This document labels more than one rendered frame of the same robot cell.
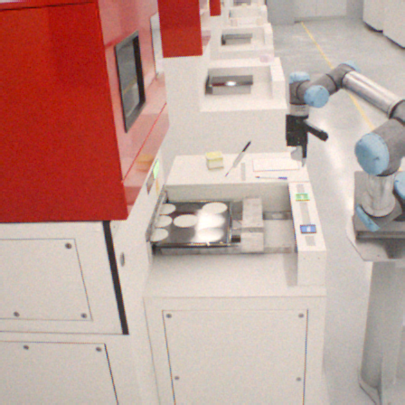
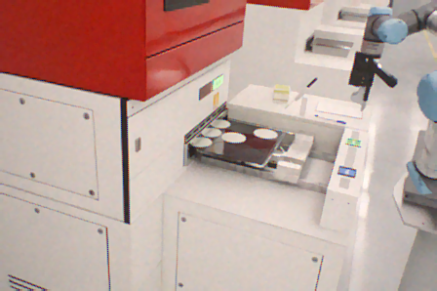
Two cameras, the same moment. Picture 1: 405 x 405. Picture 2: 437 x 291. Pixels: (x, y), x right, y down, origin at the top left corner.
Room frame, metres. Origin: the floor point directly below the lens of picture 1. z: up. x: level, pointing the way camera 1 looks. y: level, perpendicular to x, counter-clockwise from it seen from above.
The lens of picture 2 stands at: (0.33, -0.21, 1.60)
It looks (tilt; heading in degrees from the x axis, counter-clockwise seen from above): 25 degrees down; 12
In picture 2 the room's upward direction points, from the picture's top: 5 degrees clockwise
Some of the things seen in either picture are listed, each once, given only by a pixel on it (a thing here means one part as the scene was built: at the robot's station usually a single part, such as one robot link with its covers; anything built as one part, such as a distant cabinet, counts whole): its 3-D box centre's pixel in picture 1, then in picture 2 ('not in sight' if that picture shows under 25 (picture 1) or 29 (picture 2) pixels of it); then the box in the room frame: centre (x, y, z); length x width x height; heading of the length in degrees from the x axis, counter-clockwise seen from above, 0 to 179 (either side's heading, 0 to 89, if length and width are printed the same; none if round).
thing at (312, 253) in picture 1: (305, 228); (346, 173); (1.72, -0.40, 0.89); 0.55 x 0.09 x 0.14; 172
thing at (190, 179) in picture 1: (238, 181); (298, 118); (2.21, -0.20, 0.89); 0.62 x 0.35 x 0.14; 82
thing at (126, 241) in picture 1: (143, 217); (187, 119); (1.68, 0.20, 1.02); 0.82 x 0.03 x 0.40; 172
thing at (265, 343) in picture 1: (241, 306); (271, 236); (1.90, -0.16, 0.41); 0.97 x 0.64 x 0.82; 172
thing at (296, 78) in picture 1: (299, 88); (377, 23); (1.85, -0.41, 1.41); 0.09 x 0.08 x 0.11; 15
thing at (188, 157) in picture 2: (158, 223); (208, 134); (1.85, 0.16, 0.89); 0.44 x 0.02 x 0.10; 172
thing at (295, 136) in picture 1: (296, 129); (364, 69); (1.85, -0.40, 1.25); 0.09 x 0.08 x 0.12; 82
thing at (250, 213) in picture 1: (252, 224); (296, 157); (1.83, -0.21, 0.87); 0.36 x 0.08 x 0.03; 172
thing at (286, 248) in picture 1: (225, 249); (260, 173); (1.71, -0.09, 0.84); 0.50 x 0.02 x 0.03; 82
